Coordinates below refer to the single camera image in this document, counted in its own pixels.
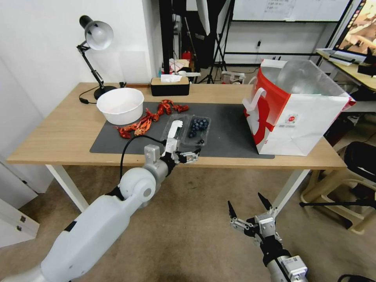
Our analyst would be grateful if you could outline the black shelf frame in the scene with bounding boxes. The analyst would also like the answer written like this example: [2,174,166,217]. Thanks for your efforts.
[159,0,177,74]

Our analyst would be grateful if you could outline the beige plastic stool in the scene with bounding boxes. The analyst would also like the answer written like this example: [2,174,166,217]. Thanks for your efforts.
[299,169,376,235]

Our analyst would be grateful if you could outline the clear plastic takeout container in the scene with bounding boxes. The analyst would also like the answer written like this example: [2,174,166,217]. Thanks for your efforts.
[163,114,212,147]

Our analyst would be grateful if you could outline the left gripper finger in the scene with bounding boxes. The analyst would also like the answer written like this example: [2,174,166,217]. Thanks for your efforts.
[179,152,201,165]
[175,147,202,158]

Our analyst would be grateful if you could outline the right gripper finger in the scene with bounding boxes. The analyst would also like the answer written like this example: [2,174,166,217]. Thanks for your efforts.
[257,192,280,219]
[227,201,255,234]

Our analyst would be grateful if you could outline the white keyboard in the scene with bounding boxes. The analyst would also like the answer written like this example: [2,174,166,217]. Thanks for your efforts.
[323,50,367,64]

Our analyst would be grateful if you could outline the blueberries pile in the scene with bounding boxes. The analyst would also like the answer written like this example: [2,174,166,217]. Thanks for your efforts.
[188,117,210,139]

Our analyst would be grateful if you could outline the red white takeout bag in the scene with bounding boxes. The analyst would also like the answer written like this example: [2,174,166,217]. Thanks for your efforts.
[242,58,357,157]

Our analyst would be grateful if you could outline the black lamp cable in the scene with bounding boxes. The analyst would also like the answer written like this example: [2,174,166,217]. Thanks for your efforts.
[78,87,99,105]

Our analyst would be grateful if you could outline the black desk lamp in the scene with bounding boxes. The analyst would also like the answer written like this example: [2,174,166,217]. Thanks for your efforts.
[76,15,118,101]

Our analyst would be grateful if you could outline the white cabinet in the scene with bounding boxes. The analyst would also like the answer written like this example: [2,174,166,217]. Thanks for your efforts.
[0,160,40,249]

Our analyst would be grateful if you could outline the dark grey desk mat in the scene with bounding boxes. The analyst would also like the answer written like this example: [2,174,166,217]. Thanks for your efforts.
[89,102,275,160]

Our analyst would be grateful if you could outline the black tripod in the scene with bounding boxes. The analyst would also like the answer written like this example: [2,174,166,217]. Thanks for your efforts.
[199,28,228,85]

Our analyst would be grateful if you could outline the black wood tissue box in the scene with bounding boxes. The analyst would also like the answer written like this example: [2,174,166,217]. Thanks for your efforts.
[150,74,191,97]

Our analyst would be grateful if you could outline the black whiteboard stand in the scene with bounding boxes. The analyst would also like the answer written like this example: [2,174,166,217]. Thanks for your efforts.
[217,0,351,66]

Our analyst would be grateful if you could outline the white round bowl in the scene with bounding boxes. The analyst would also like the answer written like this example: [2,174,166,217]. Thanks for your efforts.
[96,88,145,125]

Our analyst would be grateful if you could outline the cardboard box with items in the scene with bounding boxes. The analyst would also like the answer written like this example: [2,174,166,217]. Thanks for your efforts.
[160,58,202,78]

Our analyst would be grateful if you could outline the wooden table white legs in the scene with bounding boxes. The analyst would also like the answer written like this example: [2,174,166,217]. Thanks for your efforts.
[5,82,348,224]

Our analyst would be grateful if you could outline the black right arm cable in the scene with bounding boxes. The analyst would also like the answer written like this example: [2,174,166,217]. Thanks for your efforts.
[338,273,376,282]

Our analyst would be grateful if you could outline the computer monitor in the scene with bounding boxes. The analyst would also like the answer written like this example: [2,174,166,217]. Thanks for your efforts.
[333,0,376,57]

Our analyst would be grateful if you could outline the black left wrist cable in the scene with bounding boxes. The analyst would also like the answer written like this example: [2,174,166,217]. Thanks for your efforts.
[118,135,167,186]

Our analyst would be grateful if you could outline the pale side desk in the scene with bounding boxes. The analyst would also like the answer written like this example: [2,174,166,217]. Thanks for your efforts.
[316,48,376,89]

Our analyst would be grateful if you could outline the white plastic bag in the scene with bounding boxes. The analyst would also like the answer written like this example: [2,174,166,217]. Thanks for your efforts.
[221,70,246,86]

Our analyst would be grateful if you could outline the black stand leg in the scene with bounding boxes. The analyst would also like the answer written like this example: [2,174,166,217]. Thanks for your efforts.
[299,197,376,208]

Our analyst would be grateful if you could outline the white softbox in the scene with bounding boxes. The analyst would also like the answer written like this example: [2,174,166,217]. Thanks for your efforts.
[196,0,213,36]

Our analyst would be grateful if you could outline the whiteboard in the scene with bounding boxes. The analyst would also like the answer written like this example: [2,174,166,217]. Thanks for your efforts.
[230,0,355,23]

